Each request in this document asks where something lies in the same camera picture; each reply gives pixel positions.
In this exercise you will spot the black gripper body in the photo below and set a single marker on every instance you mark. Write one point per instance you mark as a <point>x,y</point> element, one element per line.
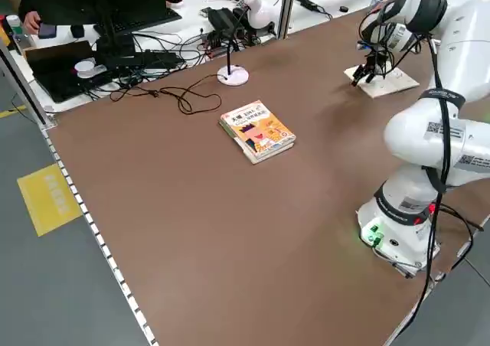
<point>375,61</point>

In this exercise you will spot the white notebook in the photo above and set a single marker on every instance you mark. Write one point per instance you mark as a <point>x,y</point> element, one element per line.
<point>398,83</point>

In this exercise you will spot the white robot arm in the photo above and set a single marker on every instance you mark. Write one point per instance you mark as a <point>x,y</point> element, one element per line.
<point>413,131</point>

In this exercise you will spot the black tape roll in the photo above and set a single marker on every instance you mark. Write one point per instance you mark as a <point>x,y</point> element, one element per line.
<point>343,9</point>

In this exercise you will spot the orange illustrated book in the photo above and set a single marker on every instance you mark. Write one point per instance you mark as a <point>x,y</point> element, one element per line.
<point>260,129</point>

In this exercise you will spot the white green spine book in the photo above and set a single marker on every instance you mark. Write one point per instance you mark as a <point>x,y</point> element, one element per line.
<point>268,155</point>

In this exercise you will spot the white desk lamp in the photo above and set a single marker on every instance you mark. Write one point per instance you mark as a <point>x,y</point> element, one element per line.
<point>233,77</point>

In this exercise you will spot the black white grid board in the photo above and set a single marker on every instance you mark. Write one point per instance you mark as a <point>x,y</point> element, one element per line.
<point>240,2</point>

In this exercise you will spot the black finned power supply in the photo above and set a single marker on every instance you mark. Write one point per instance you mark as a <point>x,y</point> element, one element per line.
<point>222,18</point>

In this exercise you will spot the black dock box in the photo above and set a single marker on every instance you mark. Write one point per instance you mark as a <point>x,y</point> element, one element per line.
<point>153,59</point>

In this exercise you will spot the black keyboard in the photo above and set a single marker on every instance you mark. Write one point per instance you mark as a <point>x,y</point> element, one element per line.
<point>153,18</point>

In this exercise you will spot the black monitor with stand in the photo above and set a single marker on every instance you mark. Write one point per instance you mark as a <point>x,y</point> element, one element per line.
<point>115,46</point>

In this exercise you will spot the white flat device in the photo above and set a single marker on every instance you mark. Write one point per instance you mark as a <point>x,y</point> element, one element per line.
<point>100,69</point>

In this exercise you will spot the small white round dish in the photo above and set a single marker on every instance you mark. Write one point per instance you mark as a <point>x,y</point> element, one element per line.
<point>85,68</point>

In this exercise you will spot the black mouse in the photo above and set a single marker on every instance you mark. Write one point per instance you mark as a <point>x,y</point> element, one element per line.
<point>77,31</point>

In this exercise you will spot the black laptop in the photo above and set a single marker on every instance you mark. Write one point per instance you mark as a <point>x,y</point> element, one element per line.
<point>53,70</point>

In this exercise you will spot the dark phone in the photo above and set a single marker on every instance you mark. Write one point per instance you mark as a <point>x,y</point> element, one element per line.
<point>48,31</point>

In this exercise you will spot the clear bottle white cap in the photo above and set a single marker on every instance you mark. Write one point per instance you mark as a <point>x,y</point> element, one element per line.
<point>13,20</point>

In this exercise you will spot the yellow red box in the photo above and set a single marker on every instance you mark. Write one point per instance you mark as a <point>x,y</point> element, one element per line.
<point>4,36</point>

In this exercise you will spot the aluminium frame post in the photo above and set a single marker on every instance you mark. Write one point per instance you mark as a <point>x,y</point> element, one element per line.
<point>285,9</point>

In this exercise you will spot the aluminium frame beam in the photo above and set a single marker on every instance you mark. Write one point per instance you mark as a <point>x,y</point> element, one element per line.
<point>23,83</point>

